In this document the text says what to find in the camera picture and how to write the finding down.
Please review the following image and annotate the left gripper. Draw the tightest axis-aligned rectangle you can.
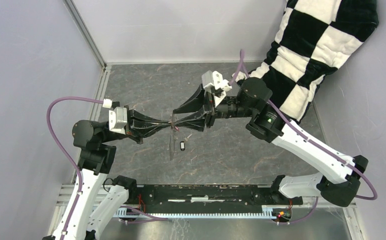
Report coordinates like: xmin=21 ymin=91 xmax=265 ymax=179
xmin=101 ymin=103 xmax=172 ymax=143

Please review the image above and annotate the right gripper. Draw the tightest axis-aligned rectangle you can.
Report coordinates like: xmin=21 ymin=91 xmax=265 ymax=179
xmin=173 ymin=82 xmax=256 ymax=132

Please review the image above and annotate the large metal keyring plate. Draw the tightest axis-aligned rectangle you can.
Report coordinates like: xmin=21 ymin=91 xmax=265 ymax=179
xmin=169 ymin=113 xmax=177 ymax=161

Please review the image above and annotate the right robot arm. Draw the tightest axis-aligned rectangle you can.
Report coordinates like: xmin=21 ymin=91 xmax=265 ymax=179
xmin=173 ymin=77 xmax=368 ymax=207

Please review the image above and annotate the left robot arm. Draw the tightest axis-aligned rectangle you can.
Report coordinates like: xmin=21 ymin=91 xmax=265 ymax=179
xmin=45 ymin=106 xmax=171 ymax=240

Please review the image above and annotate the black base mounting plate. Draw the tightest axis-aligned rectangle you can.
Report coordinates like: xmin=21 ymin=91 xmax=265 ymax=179
xmin=125 ymin=184 xmax=304 ymax=214

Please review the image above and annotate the black and white checkered blanket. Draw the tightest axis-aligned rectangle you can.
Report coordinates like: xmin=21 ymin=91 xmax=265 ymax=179
xmin=248 ymin=0 xmax=379 ymax=122

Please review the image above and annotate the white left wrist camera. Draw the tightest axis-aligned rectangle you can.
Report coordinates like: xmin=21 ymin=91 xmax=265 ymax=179
xmin=108 ymin=106 xmax=128 ymax=135

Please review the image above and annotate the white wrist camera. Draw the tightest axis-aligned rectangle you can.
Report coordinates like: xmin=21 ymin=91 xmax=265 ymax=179
xmin=108 ymin=106 xmax=128 ymax=135
xmin=201 ymin=70 xmax=232 ymax=98

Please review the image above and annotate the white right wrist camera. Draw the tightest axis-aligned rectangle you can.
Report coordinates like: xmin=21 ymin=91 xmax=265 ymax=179
xmin=201 ymin=70 xmax=232 ymax=98

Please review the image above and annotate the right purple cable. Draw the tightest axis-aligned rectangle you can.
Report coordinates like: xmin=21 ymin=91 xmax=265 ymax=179
xmin=228 ymin=48 xmax=379 ymax=226

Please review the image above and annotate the purple cable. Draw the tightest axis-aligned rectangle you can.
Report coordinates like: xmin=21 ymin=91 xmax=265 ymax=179
xmin=228 ymin=48 xmax=379 ymax=226
xmin=46 ymin=96 xmax=169 ymax=240

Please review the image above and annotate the white slotted cable duct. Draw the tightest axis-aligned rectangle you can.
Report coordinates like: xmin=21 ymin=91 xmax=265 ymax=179
xmin=113 ymin=207 xmax=276 ymax=220

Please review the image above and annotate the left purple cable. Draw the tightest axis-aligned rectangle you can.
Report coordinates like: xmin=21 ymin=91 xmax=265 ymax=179
xmin=46 ymin=96 xmax=169 ymax=240

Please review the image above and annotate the aluminium frame rail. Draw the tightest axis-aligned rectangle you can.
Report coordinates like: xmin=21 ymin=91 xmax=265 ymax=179
xmin=56 ymin=184 xmax=357 ymax=209

